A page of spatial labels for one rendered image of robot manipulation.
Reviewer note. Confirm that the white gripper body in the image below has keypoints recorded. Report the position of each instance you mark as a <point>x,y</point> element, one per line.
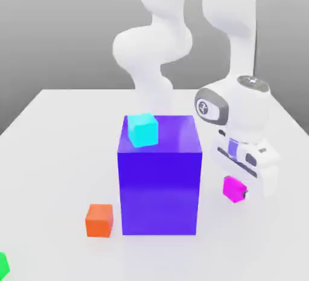
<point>265,177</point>

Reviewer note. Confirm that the small magenta cube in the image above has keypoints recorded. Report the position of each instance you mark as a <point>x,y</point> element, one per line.
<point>232,188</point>

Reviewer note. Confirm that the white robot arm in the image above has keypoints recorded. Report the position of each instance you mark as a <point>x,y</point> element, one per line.
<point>154,44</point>

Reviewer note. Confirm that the small cyan cube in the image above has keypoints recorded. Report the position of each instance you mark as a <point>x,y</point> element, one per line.
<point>143,130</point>

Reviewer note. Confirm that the small orange cube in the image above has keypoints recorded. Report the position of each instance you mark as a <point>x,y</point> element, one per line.
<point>98,221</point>

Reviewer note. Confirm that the small green cube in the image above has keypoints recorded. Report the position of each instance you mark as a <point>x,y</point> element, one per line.
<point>3,266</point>

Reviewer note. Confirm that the large purple box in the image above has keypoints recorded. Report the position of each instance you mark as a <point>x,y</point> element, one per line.
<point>159,189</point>

